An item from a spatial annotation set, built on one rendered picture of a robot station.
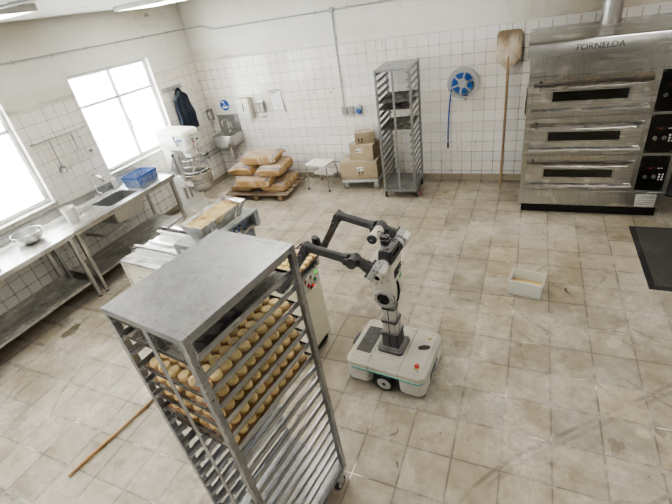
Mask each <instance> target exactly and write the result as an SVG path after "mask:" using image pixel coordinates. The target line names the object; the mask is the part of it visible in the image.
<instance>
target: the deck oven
mask: <svg viewBox="0 0 672 504"><path fill-rule="evenodd" d="M622 22H624V23H621V24H617V25H609V26H596V25H597V24H599V21H595V22H586V23H578V24H569V25H561V26H552V27H544V28H535V29H531V34H530V40H529V48H528V59H530V73H529V85H528V96H527V108H526V119H525V130H524V141H523V150H522V151H523V152H522V163H521V174H520V184H519V196H518V203H521V210H528V211H553V212H577V213H601V214H626V215H650V216H653V215H654V211H655V208H661V206H662V203H663V200H664V196H665V193H666V189H667V186H668V183H669V179H670V176H671V173H672V12H671V13H663V14H654V15H646V16H637V17H629V18H622Z"/></svg>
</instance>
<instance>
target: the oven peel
mask: <svg viewBox="0 0 672 504"><path fill-rule="evenodd" d="M522 40H523V31H522V29H520V28H518V29H510V30H502V31H500V32H499V33H498V35H497V49H496V61H497V62H498V63H499V64H500V65H502V66H503V67H504V68H505V69H506V86H505V104H504V120H503V135H502V149H501V162H500V175H499V187H498V188H501V180H502V168H503V155H504V142H505V128H506V113H507V97H508V80H509V69H510V68H511V67H512V66H513V65H514V64H515V63H517V62H518V61H519V60H520V58H521V52H522Z"/></svg>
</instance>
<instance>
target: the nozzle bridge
mask: <svg viewBox="0 0 672 504"><path fill-rule="evenodd" d="M242 222H243V223H242ZM243 224H244V228H243ZM260 224H261V222H260V218H259V214H258V211H257V209H255V208H246V207H243V208H242V211H241V214H240V215H239V216H238V217H236V218H235V219H233V220H232V221H231V222H229V223H228V224H226V225H225V226H224V227H222V228H221V229H219V230H224V231H229V232H230V231H231V232H234V230H235V228H236V229H237V231H239V228H238V226H239V225H241V226H242V228H243V229H242V230H243V231H242V232H241V231H239V232H238V233H239V234H244V235H250V236H255V237H256V233H255V230H254V227H255V226H259V225H260ZM233 229H234V230H233ZM200 240H201V239H199V238H193V237H191V236H190V235H189V234H188V235H186V236H185V237H183V238H182V239H180V240H179V241H177V242H176V243H174V247H175V249H176V252H177V254H178V255H179V254H180V253H182V252H183V251H185V250H186V249H188V248H189V247H191V246H192V245H194V244H195V243H197V242H198V241H200Z"/></svg>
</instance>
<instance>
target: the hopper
mask: <svg viewBox="0 0 672 504"><path fill-rule="evenodd" d="M245 199H246V198H237V197H228V196H221V197H219V198H218V199H216V200H214V201H213V202H211V203H210V204H208V205H207V206H205V207H204V208H202V209H200V210H199V211H197V212H196V213H194V214H193V215H191V216H189V217H188V218H186V219H185V220H183V221H182V222H180V223H178V224H177V226H179V227H180V228H181V229H182V230H184V231H185V232H186V233H187V234H189V235H190V236H191V237H193V238H199V239H203V238H204V237H206V236H207V235H209V234H210V233H212V232H213V231H215V230H216V229H221V228H222V227H224V226H225V225H226V224H228V223H229V222H231V221H232V220H233V219H235V218H236V217H238V216H239V215H240V214H241V211H242V208H243V205H244V201H245ZM223 201H225V202H226V201H227V202H231V203H234V204H235V203H237V204H236V205H235V206H233V207H232V208H230V209H229V210H228V211H226V212H225V213H223V214H222V215H220V216H219V217H217V218H216V219H214V220H213V221H212V222H210V223H209V224H207V225H206V226H204V227H203V228H195V227H189V226H188V225H190V224H192V223H193V222H194V221H195V220H196V219H198V218H199V217H200V216H201V215H203V214H206V213H208V212H209V211H210V210H212V209H213V208H214V207H215V206H216V205H217V204H218V203H220V202H223Z"/></svg>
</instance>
